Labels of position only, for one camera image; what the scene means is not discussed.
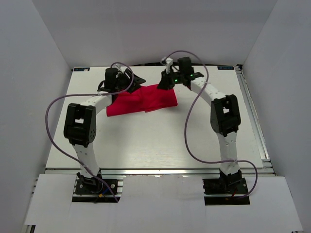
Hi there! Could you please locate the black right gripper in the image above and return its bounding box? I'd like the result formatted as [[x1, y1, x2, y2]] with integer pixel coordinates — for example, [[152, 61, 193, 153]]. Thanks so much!
[[156, 68, 184, 91]]

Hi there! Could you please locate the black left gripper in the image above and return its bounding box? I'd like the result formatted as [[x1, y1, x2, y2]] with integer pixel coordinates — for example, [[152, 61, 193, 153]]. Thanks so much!
[[115, 68, 146, 95]]

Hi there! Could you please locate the red t shirt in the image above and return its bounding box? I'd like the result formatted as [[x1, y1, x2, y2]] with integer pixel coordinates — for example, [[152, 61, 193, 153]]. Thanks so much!
[[106, 84, 178, 117]]

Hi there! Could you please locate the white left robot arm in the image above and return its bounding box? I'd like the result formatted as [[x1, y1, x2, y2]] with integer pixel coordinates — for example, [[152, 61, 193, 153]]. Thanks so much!
[[64, 67, 146, 194]]

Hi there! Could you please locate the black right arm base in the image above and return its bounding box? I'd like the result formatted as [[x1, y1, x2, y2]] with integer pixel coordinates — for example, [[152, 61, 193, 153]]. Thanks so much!
[[203, 178, 250, 206]]

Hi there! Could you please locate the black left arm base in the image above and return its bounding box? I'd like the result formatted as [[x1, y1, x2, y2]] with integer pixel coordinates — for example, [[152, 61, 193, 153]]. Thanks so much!
[[72, 179, 123, 203]]

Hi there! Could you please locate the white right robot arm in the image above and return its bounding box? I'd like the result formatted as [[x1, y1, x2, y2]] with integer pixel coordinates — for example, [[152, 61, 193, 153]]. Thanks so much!
[[157, 57, 242, 194]]

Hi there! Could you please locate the blue corner sticker right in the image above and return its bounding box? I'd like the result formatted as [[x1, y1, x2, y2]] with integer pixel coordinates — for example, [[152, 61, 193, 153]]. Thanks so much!
[[217, 66, 235, 70]]

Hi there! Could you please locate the blue corner sticker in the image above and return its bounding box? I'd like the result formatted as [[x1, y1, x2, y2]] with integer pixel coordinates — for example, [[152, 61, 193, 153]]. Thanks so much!
[[217, 66, 235, 70], [73, 67, 90, 72]]

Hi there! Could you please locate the blue corner sticker left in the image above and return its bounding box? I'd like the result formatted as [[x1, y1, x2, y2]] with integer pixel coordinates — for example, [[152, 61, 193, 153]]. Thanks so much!
[[73, 67, 90, 72]]

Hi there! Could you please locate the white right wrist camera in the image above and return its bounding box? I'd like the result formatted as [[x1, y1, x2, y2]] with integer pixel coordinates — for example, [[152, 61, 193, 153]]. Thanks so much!
[[161, 57, 173, 74]]

